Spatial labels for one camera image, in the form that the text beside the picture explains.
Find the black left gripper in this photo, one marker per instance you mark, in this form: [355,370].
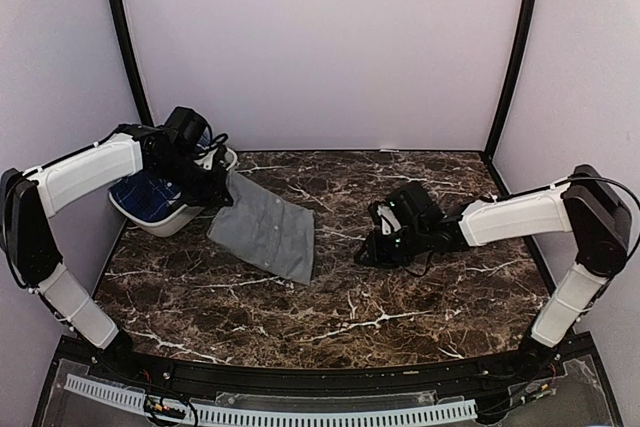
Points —
[215,189]

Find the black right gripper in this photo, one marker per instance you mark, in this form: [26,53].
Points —
[375,256]

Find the grey long sleeve shirt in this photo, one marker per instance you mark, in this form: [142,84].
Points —
[266,231]

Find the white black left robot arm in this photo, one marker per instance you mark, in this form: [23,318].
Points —
[30,199]

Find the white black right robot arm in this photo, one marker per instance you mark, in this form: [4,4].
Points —
[584,204]

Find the blue small-check shirt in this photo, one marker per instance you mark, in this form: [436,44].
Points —
[205,142]

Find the blue plaid shirt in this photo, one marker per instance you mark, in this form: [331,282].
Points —
[145,197]

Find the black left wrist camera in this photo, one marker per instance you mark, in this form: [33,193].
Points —
[185,127]

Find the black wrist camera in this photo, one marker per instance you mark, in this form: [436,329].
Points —
[407,206]
[185,127]

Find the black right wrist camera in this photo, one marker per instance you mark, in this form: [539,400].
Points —
[407,206]

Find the white slotted cable duct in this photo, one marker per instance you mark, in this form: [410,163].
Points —
[137,402]

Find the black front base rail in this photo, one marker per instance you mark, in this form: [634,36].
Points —
[204,380]

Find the black left frame post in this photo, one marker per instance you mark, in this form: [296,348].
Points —
[128,56]

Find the black frame post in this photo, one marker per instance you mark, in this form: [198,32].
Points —
[128,56]
[519,44]

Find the black right frame post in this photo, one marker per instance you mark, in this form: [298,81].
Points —
[519,44]

